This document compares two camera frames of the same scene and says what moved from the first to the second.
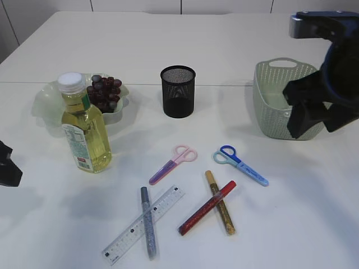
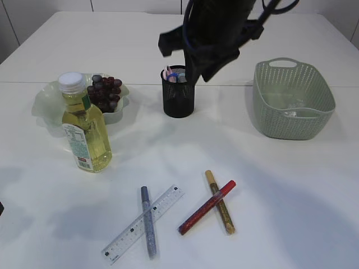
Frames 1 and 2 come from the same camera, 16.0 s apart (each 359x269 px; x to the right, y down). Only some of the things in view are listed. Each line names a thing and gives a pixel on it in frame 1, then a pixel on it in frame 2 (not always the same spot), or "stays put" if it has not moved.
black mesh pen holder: x=178 y=91 stays put
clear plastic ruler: x=123 y=242 stays put
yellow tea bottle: x=84 y=125 stays put
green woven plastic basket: x=270 y=75 stays put
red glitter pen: x=205 y=209 stays put
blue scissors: x=228 y=155 → x=176 y=74
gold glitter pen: x=222 y=209 stays put
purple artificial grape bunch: x=104 y=93 stays put
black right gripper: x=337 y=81 → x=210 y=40
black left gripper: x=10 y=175 → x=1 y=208
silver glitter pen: x=148 y=224 stays put
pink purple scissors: x=183 y=153 → x=169 y=75
